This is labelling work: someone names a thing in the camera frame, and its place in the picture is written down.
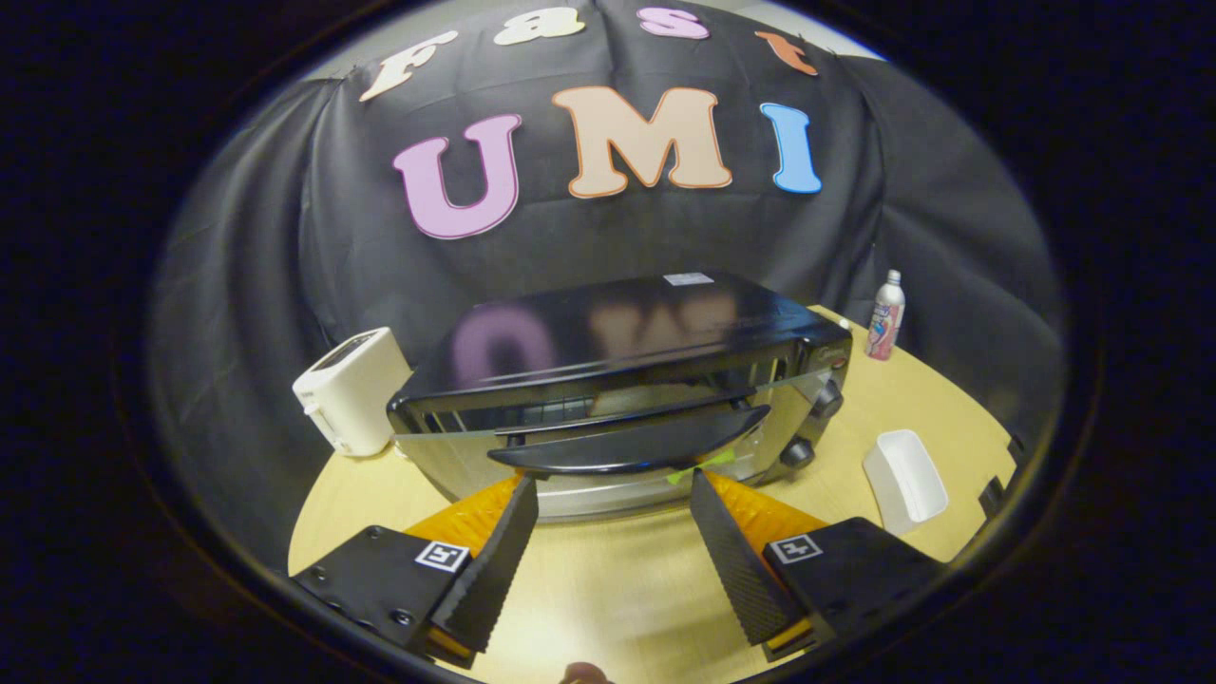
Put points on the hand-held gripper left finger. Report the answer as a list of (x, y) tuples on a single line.
[(489, 570)]

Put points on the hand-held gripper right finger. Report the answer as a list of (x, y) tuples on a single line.
[(741, 570)]

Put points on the white bread lettuce sandwich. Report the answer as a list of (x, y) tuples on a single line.
[(700, 465)]

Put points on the black toaster oven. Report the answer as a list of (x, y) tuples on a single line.
[(608, 332)]

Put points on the white pop-up toaster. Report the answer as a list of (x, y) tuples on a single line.
[(356, 389)]

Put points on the white plastic tray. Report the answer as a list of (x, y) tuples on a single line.
[(907, 480)]

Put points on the white pink-label bottle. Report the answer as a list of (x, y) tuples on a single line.
[(884, 323)]

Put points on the black backdrop cloth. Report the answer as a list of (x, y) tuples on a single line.
[(285, 285)]

